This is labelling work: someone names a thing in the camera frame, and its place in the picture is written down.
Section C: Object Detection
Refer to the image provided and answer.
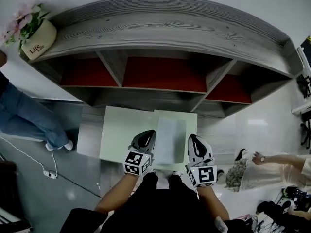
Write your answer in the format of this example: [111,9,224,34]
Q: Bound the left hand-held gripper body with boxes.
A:
[123,129,156,177]

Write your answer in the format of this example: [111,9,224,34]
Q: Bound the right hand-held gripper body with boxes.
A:
[186,134,217,188]

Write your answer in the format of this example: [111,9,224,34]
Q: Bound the white sheet of paper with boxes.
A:
[157,117,186,164]

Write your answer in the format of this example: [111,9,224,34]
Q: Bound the person's left forearm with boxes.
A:
[94,171,144,214]

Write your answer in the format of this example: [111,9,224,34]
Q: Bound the person's right forearm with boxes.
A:
[196,185,230,222]

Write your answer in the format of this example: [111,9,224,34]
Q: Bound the white low table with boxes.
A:
[77,105,198,165]

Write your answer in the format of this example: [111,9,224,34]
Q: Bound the person's black trousers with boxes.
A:
[60,172,243,233]

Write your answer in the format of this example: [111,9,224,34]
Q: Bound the clear plastic sleeve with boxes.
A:
[155,116,187,166]

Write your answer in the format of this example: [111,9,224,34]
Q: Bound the black bag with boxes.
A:
[255,200,311,227]

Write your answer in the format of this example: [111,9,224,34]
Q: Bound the grey wooden shelf unit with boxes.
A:
[20,0,304,119]

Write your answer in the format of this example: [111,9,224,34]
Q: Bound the dark cabinet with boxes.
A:
[0,161,34,233]

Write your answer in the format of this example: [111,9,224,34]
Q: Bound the black office chair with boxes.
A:
[296,35,311,150]

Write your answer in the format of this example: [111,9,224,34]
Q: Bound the cream pot with pink flowers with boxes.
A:
[0,3,58,60]

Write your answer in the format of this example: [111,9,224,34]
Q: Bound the black cable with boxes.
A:
[57,173,103,199]

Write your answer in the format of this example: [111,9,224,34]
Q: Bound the tangle of cables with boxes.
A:
[239,214,276,233]

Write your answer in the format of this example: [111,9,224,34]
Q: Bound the white cable with switch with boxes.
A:
[0,136,59,179]

